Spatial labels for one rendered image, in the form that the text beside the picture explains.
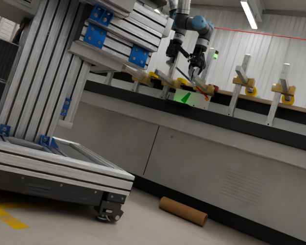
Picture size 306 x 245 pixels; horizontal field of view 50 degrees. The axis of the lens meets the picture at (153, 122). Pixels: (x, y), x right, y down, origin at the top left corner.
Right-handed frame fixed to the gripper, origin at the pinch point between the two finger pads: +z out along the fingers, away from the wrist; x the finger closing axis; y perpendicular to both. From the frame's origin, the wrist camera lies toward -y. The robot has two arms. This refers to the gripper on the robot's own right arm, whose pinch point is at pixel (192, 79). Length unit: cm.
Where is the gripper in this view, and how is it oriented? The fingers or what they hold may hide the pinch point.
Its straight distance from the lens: 199.4
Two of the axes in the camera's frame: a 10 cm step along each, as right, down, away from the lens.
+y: -4.2, -2.0, -8.9
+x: 8.5, 2.5, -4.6
